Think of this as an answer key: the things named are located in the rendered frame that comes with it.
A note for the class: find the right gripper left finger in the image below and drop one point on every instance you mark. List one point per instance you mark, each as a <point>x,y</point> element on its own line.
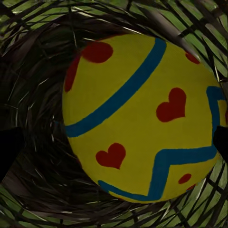
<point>11,142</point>

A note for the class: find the wicker basket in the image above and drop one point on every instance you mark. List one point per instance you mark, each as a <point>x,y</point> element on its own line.
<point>117,20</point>

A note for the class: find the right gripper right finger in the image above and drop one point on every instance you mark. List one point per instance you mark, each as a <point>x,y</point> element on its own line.
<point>220,141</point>

